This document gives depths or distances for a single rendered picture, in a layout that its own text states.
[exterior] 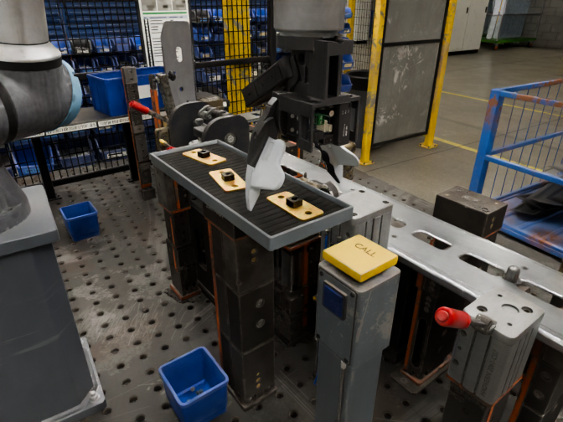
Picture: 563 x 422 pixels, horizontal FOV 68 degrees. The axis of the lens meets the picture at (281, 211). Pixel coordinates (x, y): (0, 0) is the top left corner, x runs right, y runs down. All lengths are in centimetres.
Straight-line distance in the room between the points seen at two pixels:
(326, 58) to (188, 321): 80
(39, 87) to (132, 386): 60
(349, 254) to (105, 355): 72
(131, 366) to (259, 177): 63
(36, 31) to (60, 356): 53
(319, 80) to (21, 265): 53
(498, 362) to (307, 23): 45
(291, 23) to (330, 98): 8
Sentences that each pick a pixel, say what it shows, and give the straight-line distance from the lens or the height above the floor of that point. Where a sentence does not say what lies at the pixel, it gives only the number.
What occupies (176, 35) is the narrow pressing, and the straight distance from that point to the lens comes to 163.
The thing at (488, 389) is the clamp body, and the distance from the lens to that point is 64.
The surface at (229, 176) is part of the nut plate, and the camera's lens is 64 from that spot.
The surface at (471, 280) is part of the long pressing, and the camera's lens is 76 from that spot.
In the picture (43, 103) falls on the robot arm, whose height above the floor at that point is 126.
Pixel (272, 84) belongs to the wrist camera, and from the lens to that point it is 51.
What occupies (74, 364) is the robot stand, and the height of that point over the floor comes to 81.
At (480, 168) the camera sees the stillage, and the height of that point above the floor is 48.
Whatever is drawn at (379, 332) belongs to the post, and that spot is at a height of 106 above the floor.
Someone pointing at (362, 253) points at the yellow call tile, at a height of 116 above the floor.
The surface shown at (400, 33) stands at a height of 113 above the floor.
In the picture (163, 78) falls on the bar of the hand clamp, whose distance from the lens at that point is 131.
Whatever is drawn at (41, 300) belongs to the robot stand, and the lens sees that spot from 79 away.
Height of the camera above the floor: 141
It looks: 27 degrees down
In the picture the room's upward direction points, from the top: straight up
